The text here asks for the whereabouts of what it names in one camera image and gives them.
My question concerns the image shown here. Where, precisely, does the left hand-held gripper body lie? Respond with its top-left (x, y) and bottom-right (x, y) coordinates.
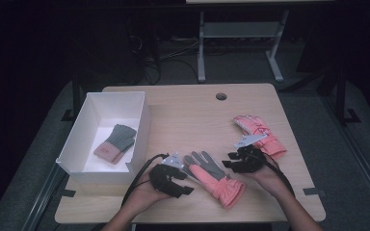
top-left (148, 152), bottom-right (188, 197)

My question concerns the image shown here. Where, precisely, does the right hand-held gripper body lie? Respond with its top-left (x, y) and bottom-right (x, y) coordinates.
top-left (232, 133), bottom-right (268, 174)

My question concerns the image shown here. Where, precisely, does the pink ski glove grey palm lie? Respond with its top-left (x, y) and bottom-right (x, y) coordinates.
top-left (182, 150), bottom-right (248, 210)

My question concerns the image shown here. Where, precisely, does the pink ski glove printed back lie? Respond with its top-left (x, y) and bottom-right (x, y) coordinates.
top-left (232, 114), bottom-right (288, 160)

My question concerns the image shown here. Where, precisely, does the white storage box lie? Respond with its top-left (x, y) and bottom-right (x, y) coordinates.
top-left (55, 90), bottom-right (151, 186)

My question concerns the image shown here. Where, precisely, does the person's right hand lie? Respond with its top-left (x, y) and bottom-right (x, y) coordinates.
top-left (242, 153), bottom-right (295, 200)

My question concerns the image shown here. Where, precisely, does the person's left hand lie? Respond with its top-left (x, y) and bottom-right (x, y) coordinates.
top-left (123, 172), bottom-right (172, 216)

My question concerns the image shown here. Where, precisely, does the black metal stand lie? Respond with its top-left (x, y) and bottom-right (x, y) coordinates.
top-left (61, 71), bottom-right (82, 123)
top-left (333, 68), bottom-right (362, 125)

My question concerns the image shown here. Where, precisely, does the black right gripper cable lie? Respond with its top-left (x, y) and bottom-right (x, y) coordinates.
top-left (253, 150), bottom-right (297, 197)

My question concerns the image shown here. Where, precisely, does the aluminium floor rail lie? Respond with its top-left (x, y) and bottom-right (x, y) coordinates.
top-left (321, 95), bottom-right (370, 223)
top-left (20, 163), bottom-right (69, 231)

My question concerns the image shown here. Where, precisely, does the bundle of floor cables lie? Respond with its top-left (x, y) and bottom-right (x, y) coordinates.
top-left (126, 33), bottom-right (200, 87)

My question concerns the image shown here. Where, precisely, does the white metal desk frame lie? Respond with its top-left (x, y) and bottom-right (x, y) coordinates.
top-left (197, 9), bottom-right (291, 84)

